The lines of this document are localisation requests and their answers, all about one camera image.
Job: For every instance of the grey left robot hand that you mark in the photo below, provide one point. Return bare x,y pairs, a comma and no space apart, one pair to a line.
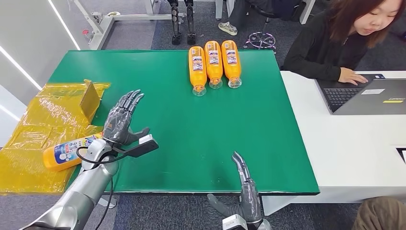
117,123

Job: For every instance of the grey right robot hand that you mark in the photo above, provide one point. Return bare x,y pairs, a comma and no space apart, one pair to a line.
250,203

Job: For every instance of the orange bottle with blue label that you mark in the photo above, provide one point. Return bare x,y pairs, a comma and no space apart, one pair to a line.
60,155

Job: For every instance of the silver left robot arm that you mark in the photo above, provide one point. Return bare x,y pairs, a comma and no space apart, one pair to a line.
85,187

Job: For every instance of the orange bottle with clear cap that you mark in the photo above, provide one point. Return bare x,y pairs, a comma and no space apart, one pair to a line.
213,63
231,63
197,70

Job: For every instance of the yellow film wrapped cardboard box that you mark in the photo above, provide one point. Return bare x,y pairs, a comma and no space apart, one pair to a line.
41,117

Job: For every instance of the green table mat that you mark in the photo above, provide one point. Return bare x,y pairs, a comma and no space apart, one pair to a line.
196,133

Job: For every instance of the white desk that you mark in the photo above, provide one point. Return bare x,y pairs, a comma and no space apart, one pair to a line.
349,143

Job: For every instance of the black robot leg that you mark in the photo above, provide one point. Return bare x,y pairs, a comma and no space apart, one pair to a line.
190,22
175,22

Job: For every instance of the brown fabric bundle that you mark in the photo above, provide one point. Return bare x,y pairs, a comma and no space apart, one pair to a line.
380,214

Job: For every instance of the pale sneaker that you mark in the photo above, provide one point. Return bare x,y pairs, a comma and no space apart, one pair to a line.
227,28

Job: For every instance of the black device on desk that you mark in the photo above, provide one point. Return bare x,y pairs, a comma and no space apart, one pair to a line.
402,155

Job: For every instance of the grey laptop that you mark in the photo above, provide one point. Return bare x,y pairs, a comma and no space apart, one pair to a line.
374,100

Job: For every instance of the person's hand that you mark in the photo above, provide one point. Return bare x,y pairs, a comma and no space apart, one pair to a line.
350,76

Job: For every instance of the black office chair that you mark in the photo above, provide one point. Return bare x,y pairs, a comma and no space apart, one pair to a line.
262,40

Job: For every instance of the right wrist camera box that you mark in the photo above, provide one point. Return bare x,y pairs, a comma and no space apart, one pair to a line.
234,223

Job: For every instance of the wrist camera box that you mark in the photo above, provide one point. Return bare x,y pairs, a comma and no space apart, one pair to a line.
144,146
234,223

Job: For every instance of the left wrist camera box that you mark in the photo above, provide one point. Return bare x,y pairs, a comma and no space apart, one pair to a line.
144,146

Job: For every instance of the white metal frame stand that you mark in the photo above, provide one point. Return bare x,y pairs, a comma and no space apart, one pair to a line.
98,28

